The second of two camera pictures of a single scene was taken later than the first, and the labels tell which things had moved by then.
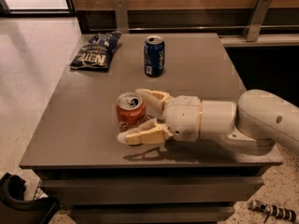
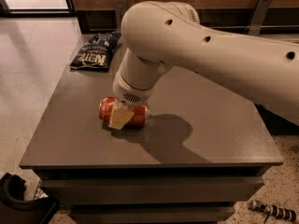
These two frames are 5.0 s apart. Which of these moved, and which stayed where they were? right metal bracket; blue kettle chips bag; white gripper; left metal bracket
Moved: white gripper
Stayed: right metal bracket; blue kettle chips bag; left metal bracket
